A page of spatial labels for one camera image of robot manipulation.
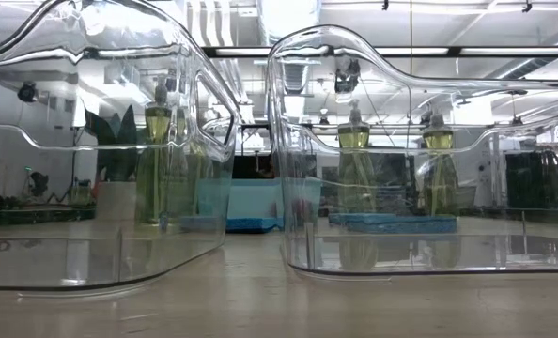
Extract clear yellow-green soap bottle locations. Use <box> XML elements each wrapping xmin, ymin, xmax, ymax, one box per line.
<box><xmin>335</xmin><ymin>99</ymin><xmax>378</xmax><ymax>215</ymax></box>
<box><xmin>414</xmin><ymin>112</ymin><xmax>461</xmax><ymax>218</ymax></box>
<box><xmin>135</xmin><ymin>74</ymin><xmax>189</xmax><ymax>225</ymax></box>
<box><xmin>173</xmin><ymin>69</ymin><xmax>214</xmax><ymax>218</ymax></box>

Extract teal plastic sink caddy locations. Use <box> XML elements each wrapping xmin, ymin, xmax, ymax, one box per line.
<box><xmin>196</xmin><ymin>177</ymin><xmax>323</xmax><ymax>222</ymax></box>

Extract black hanging device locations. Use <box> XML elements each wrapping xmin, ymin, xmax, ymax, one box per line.
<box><xmin>333</xmin><ymin>55</ymin><xmax>361</xmax><ymax>95</ymax></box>

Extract clear plastic bin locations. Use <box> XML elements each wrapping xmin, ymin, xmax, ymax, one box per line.
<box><xmin>0</xmin><ymin>0</ymin><xmax>241</xmax><ymax>300</ymax></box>
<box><xmin>266</xmin><ymin>24</ymin><xmax>558</xmax><ymax>283</ymax></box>

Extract green plant in white pot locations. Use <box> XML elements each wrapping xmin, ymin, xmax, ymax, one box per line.
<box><xmin>84</xmin><ymin>103</ymin><xmax>139</xmax><ymax>222</ymax></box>

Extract black overhead crossbar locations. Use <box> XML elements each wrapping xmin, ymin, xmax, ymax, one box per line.
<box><xmin>202</xmin><ymin>45</ymin><xmax>558</xmax><ymax>58</ymax></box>

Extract black background equipment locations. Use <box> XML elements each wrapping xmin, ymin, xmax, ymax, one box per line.
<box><xmin>27</xmin><ymin>171</ymin><xmax>50</xmax><ymax>198</ymax></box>

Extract dark background cabinet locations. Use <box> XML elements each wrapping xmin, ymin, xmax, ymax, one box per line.
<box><xmin>504</xmin><ymin>149</ymin><xmax>558</xmax><ymax>210</ymax></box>

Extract black round background device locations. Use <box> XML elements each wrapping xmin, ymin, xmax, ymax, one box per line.
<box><xmin>17</xmin><ymin>82</ymin><xmax>39</xmax><ymax>103</ymax></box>

